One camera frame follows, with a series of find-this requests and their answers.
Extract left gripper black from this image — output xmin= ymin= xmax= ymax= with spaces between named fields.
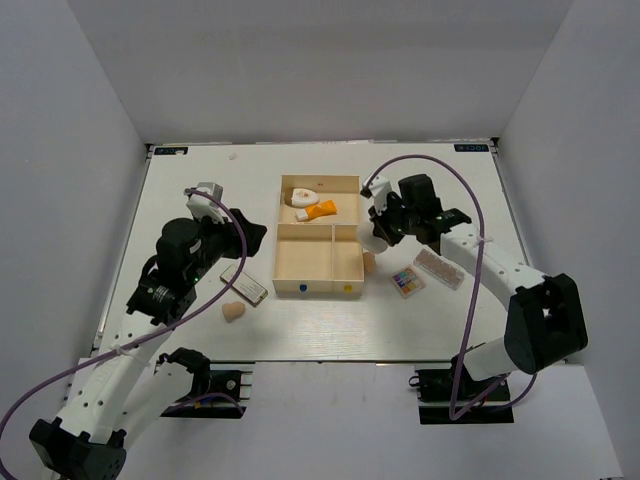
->
xmin=187 ymin=208 xmax=268 ymax=284

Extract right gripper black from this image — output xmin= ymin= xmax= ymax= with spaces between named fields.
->
xmin=368 ymin=194 xmax=418 ymax=247

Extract round white powder puff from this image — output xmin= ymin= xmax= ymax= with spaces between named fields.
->
xmin=356 ymin=222 xmax=388 ymax=255

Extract beige makeup sponge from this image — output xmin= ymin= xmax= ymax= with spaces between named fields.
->
xmin=221 ymin=301 xmax=246 ymax=323
xmin=363 ymin=252 xmax=377 ymax=274

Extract orange sunscreen tube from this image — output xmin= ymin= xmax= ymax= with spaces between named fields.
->
xmin=295 ymin=200 xmax=337 ymax=222

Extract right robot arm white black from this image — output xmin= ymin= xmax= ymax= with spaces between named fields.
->
xmin=358 ymin=174 xmax=588 ymax=399

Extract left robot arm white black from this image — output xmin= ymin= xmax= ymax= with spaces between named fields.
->
xmin=29 ymin=207 xmax=267 ymax=479

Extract colourful eyeshadow palette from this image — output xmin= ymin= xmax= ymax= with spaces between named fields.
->
xmin=390 ymin=266 xmax=425 ymax=299

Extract cream organizer tray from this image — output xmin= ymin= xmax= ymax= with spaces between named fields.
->
xmin=272 ymin=175 xmax=364 ymax=298

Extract nude eyeshadow palette clear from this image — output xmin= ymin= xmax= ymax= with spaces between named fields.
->
xmin=413 ymin=249 xmax=465 ymax=290

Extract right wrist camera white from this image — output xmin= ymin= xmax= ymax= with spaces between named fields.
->
xmin=360 ymin=174 xmax=393 ymax=215

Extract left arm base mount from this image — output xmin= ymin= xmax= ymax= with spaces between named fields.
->
xmin=161 ymin=362 xmax=254 ymax=419

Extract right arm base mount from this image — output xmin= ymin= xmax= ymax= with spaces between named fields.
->
xmin=408 ymin=365 xmax=514 ymax=425

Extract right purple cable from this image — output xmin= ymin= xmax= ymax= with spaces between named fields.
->
xmin=360 ymin=154 xmax=541 ymax=421

